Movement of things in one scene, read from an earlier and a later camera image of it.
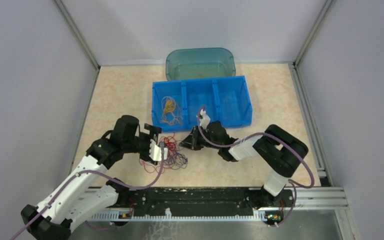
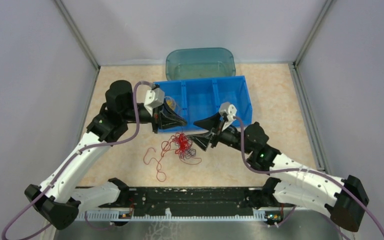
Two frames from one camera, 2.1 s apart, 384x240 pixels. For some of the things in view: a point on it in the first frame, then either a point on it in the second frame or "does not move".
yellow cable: (169, 106) does not move
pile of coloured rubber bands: (169, 146) → (182, 144)
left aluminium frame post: (82, 38) does not move
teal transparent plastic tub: (191, 63) does not move
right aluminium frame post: (294, 70) does not move
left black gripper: (154, 132) → (161, 115)
